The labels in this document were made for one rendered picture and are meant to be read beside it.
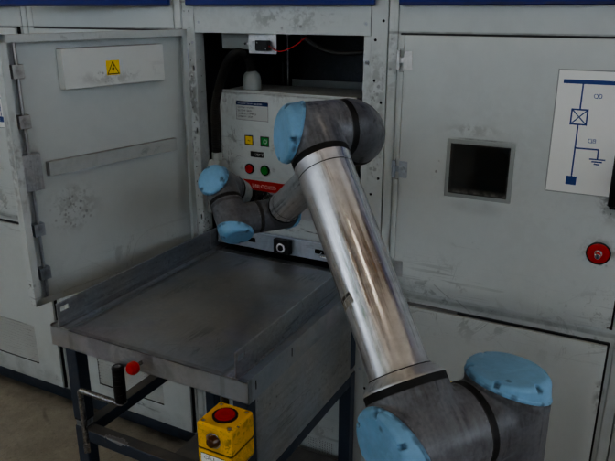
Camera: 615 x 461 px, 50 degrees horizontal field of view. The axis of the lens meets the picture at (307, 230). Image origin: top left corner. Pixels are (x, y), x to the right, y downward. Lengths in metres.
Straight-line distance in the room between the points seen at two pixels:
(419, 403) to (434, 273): 0.89
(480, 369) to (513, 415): 0.09
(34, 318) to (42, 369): 0.25
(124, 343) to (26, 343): 1.52
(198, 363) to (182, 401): 1.09
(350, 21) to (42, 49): 0.83
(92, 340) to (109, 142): 0.63
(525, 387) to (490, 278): 0.77
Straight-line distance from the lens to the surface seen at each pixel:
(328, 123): 1.27
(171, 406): 2.74
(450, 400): 1.13
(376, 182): 1.95
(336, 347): 1.99
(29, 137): 1.95
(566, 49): 1.75
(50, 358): 3.13
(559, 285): 1.88
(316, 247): 2.14
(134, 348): 1.71
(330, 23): 1.95
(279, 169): 2.14
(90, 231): 2.10
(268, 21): 2.05
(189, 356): 1.64
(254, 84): 2.19
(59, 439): 2.95
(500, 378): 1.18
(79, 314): 1.90
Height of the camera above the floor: 1.64
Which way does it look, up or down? 19 degrees down
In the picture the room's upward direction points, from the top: straight up
